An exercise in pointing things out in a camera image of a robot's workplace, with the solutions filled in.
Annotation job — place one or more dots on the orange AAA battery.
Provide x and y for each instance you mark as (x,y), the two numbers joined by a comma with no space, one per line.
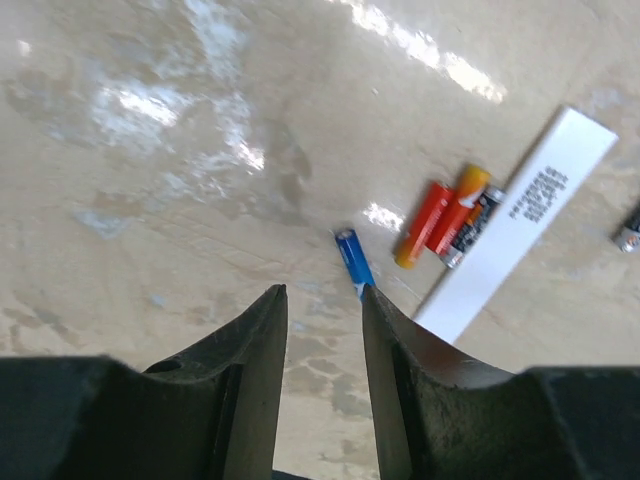
(423,223)

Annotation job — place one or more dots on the black AAA battery near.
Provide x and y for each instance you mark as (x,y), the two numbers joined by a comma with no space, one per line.
(473,226)

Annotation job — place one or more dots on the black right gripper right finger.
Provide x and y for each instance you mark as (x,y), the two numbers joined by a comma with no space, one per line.
(440,413)

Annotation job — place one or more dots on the black aaa battery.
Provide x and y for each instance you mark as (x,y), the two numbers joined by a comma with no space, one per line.
(628,236)
(473,226)

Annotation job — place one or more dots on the black AAA battery far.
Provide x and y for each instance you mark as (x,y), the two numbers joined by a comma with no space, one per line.
(628,236)

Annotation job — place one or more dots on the white remote battery cover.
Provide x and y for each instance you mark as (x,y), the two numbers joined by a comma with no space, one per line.
(552,172)

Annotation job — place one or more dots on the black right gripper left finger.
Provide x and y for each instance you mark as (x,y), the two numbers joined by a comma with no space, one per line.
(209,411)

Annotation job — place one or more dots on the red AAA battery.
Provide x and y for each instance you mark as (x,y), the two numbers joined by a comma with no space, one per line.
(470,186)

